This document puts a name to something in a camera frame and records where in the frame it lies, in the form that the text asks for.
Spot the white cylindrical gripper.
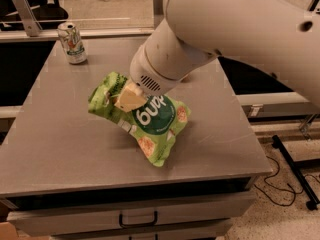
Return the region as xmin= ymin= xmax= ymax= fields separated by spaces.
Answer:
xmin=113 ymin=43 xmax=188 ymax=113

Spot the green rice chip bag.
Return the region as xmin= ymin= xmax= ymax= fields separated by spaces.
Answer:
xmin=88 ymin=72 xmax=191 ymax=167

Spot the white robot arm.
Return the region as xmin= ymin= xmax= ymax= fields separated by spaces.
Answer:
xmin=129 ymin=0 xmax=320 ymax=106

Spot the white green soda can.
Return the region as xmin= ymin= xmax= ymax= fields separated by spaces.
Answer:
xmin=57 ymin=22 xmax=87 ymax=64

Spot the black office chair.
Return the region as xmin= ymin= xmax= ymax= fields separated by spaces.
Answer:
xmin=0 ymin=0 xmax=68 ymax=31

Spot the black stand leg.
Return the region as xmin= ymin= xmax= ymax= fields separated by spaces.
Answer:
xmin=272 ymin=135 xmax=320 ymax=211

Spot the grey metal rail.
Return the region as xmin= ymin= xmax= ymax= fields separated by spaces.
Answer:
xmin=0 ymin=27 xmax=154 ymax=43

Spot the middle metal railing bracket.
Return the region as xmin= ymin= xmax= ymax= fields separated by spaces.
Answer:
xmin=153 ymin=0 xmax=164 ymax=28

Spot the metal railing bracket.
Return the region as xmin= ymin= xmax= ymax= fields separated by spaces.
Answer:
xmin=12 ymin=0 xmax=42 ymax=37
xmin=153 ymin=0 xmax=164 ymax=28

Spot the left metal railing bracket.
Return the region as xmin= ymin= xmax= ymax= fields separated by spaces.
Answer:
xmin=12 ymin=0 xmax=42 ymax=37

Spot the grey drawer with black handle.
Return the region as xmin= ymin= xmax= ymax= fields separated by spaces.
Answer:
xmin=7 ymin=191 xmax=255 ymax=236

